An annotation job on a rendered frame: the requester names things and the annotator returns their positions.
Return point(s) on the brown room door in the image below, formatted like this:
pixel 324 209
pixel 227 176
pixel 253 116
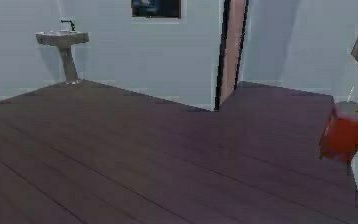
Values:
pixel 232 50

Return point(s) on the thin white stick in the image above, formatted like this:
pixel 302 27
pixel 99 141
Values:
pixel 350 94

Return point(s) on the black sink faucet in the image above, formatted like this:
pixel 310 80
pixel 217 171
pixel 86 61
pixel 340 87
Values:
pixel 70 24

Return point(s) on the dark framed wall picture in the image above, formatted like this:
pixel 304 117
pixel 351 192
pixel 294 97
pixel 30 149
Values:
pixel 155 7

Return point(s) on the red cabinet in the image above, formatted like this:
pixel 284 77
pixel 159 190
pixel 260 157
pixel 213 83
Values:
pixel 343 133

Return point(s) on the grey pedestal sink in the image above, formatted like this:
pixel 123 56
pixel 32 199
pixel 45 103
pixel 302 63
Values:
pixel 64 39

